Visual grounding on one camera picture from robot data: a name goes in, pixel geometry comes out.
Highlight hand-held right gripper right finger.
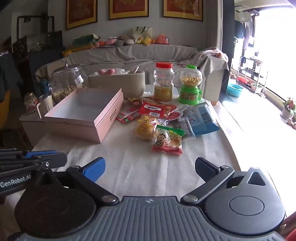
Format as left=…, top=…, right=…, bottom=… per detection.
left=180, top=157, right=273, bottom=205

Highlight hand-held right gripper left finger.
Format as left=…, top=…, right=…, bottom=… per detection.
left=25, top=157, right=119, bottom=206

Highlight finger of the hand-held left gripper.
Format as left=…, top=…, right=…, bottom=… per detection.
left=0, top=148, right=58, bottom=160
left=0, top=152, right=67, bottom=172

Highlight clear cereal bar packet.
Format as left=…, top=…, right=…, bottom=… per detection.
left=170, top=117, right=197, bottom=140

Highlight blue snack bag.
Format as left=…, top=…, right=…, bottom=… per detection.
left=183, top=104, right=220, bottom=137

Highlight pink cardboard box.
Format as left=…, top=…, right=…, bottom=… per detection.
left=44, top=88, right=124, bottom=143

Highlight red and white jelly pouch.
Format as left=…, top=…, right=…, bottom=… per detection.
left=165, top=104, right=190, bottom=121

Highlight dark red snack packet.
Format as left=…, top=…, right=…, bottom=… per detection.
left=139, top=102, right=177, bottom=119

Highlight beige tablecloth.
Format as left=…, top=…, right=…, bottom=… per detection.
left=30, top=85, right=241, bottom=200

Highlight green and red cartoon packet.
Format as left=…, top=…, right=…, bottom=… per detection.
left=151, top=125, right=186, bottom=156

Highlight white mug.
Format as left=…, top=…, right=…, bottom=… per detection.
left=36, top=94, right=55, bottom=120

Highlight small glass jar red label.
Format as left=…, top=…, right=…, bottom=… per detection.
left=24, top=92, right=39, bottom=114

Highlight red green striped packet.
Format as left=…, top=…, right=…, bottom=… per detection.
left=116, top=108, right=142, bottom=123

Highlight yellow snack packet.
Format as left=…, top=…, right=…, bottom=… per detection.
left=135, top=115, right=160, bottom=141

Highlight blue bottle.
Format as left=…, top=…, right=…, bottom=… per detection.
left=38, top=79, right=51, bottom=96

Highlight green gumball machine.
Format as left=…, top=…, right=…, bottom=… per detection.
left=178, top=65, right=203, bottom=106

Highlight glass jar with nuts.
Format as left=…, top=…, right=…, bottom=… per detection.
left=50, top=61, right=88, bottom=105

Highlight blue plastic basin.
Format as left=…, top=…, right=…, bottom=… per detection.
left=227, top=83, right=244, bottom=98

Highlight dark blue cloth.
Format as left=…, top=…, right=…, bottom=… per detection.
left=0, top=53, right=23, bottom=102

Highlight beige pot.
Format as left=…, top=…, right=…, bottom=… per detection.
left=87, top=70, right=146, bottom=98

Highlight plastic jar with red lid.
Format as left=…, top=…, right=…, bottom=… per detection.
left=153, top=62, right=175, bottom=102

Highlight small potted plant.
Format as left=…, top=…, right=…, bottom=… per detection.
left=251, top=82, right=264, bottom=93

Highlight potted flower plant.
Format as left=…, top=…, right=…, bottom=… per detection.
left=281, top=97, right=296, bottom=121

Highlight yellow cushion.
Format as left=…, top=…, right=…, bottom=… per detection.
left=62, top=45, right=93, bottom=57

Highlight metal shoe rack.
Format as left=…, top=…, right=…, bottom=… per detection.
left=237, top=56, right=269, bottom=94

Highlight dark fish tank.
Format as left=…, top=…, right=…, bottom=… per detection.
left=11, top=15, right=63, bottom=56

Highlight floral cloth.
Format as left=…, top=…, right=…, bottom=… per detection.
left=196, top=47, right=229, bottom=61

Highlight grey covered sofa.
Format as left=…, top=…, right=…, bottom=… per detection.
left=35, top=44, right=229, bottom=106

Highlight green plush toy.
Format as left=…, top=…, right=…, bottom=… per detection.
left=72, top=34, right=100, bottom=47

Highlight pink plush toy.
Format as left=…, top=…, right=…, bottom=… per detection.
left=99, top=37, right=117, bottom=47

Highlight grey plush toy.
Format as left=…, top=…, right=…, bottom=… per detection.
left=117, top=35, right=135, bottom=47

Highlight orange plush toy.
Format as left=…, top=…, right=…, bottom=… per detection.
left=154, top=34, right=171, bottom=45

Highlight hanging clothes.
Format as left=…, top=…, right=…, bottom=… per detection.
left=234, top=10, right=256, bottom=50

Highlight white and green shopping bag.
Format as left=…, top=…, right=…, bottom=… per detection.
left=134, top=26, right=153, bottom=44

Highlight framed red picture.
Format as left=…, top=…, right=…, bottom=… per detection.
left=163, top=0, right=204, bottom=22
left=109, top=0, right=149, bottom=20
left=65, top=0, right=98, bottom=30

